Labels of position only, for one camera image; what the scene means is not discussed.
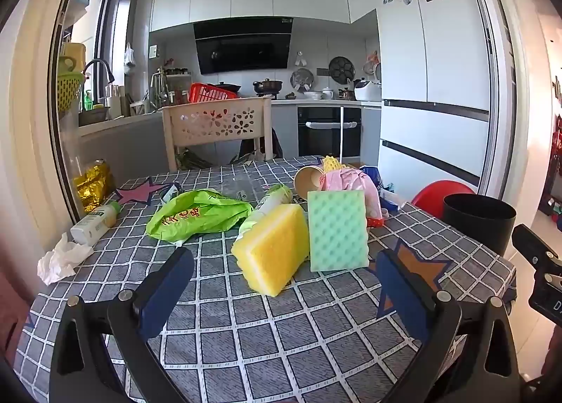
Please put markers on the yellow-green colander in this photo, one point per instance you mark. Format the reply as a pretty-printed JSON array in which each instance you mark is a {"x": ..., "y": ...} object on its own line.
[{"x": 69, "y": 91}]

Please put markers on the green plastic bag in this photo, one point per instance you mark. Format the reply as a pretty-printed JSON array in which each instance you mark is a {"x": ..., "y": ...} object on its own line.
[{"x": 193, "y": 214}]

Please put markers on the white rice cooker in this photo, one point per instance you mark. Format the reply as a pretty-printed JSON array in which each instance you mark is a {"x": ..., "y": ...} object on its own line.
[{"x": 366, "y": 90}]

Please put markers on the white refrigerator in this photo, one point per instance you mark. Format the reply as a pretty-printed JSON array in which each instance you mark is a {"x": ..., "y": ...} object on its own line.
[{"x": 439, "y": 56}]

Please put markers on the silver round steamer plate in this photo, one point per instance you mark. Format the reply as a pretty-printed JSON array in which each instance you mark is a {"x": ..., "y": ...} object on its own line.
[{"x": 302, "y": 79}]

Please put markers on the brown paper cup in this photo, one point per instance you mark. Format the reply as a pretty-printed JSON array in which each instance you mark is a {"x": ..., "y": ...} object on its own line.
[{"x": 307, "y": 183}]

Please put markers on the beige plastic chair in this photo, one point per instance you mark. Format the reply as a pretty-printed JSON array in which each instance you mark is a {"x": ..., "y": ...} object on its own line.
[{"x": 215, "y": 105}]

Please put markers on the gold foil bag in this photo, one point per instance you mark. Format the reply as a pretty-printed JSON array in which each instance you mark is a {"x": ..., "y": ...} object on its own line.
[{"x": 92, "y": 186}]

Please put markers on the crumpled blue white wrapper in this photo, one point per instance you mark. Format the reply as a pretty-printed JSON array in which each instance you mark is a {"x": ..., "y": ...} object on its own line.
[{"x": 169, "y": 192}]

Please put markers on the white bottle with green cap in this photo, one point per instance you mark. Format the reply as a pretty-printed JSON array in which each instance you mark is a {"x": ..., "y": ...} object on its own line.
[{"x": 92, "y": 225}]

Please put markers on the metal dish rack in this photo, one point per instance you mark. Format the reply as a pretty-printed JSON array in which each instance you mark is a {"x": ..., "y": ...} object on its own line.
[{"x": 158, "y": 87}]

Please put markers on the black round pan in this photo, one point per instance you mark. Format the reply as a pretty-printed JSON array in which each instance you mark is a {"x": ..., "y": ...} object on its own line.
[{"x": 341, "y": 68}]

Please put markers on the clear plastic wrapper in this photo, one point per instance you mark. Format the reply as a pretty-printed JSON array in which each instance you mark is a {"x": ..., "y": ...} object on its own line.
[{"x": 235, "y": 187}]

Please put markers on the green and white drink bottle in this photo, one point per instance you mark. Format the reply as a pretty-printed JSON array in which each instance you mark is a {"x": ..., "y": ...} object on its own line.
[{"x": 274, "y": 199}]

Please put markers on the black wok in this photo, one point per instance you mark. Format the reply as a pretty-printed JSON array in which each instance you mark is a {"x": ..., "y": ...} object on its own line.
[{"x": 226, "y": 87}]

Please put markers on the black range hood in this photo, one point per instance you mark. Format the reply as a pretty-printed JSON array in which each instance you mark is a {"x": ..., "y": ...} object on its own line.
[{"x": 241, "y": 47}]

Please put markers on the red plastic stool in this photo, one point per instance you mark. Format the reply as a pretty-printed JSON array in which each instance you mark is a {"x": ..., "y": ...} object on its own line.
[{"x": 439, "y": 194}]

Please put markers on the blue snack packet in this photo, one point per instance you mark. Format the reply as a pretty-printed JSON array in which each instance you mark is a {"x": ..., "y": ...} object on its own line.
[{"x": 371, "y": 172}]

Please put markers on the crumpled white tissue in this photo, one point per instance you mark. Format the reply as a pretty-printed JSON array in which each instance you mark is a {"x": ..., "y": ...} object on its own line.
[{"x": 57, "y": 260}]

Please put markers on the grey checked tablecloth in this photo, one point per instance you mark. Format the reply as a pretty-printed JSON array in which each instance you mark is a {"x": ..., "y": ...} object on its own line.
[{"x": 263, "y": 333}]

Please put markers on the pink plastic bag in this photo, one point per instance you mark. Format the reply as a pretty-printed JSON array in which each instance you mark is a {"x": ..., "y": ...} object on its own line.
[{"x": 351, "y": 181}]

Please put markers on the metal basin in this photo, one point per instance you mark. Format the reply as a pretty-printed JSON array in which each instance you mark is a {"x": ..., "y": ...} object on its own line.
[{"x": 94, "y": 115}]

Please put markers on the yellow waffle cloth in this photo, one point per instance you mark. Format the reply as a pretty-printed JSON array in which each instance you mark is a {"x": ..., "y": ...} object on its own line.
[{"x": 331, "y": 164}]

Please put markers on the dark kitchen faucet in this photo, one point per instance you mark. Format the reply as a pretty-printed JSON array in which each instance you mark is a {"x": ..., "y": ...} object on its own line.
[{"x": 99, "y": 61}]

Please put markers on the green dish soap bottle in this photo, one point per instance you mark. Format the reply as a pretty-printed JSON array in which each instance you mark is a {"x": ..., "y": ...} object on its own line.
[{"x": 89, "y": 100}]

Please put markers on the black cooking pot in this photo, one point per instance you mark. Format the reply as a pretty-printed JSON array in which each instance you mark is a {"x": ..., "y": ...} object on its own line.
[{"x": 268, "y": 87}]

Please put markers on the black trash bin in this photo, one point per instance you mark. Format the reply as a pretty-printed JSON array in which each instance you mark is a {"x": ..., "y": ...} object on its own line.
[{"x": 478, "y": 223}]

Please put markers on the grey kitchen counter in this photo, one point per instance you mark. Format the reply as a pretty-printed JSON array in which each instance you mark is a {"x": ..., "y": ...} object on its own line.
[{"x": 285, "y": 131}]

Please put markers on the red plastic basket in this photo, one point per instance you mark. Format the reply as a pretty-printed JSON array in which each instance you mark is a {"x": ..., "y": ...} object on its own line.
[{"x": 206, "y": 93}]

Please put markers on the hanging white plastic bag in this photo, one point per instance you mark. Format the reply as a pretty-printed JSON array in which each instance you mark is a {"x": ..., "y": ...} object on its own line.
[{"x": 128, "y": 56}]

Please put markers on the green sponge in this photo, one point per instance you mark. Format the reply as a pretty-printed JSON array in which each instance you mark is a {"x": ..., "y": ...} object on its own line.
[{"x": 338, "y": 232}]

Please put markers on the yellow sponge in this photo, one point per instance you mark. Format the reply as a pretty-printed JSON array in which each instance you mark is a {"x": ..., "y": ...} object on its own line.
[{"x": 268, "y": 249}]

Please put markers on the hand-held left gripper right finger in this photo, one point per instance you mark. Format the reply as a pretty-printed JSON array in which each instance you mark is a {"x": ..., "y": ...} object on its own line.
[{"x": 401, "y": 293}]

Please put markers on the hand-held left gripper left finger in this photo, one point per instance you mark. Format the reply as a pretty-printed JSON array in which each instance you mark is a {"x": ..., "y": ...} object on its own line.
[{"x": 169, "y": 289}]

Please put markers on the white kettle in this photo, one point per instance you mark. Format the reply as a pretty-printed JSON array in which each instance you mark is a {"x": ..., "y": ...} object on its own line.
[{"x": 327, "y": 92}]

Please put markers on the black bag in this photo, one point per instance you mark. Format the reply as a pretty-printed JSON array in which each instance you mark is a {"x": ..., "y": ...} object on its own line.
[{"x": 276, "y": 144}]

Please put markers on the black built-in oven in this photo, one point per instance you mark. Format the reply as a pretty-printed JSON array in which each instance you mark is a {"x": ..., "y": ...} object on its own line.
[{"x": 329, "y": 139}]

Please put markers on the yellow container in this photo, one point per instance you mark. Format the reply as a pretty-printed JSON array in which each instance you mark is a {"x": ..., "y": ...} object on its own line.
[{"x": 72, "y": 56}]

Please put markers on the white bowl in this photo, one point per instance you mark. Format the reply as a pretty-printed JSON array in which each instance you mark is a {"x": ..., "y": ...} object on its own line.
[{"x": 312, "y": 94}]

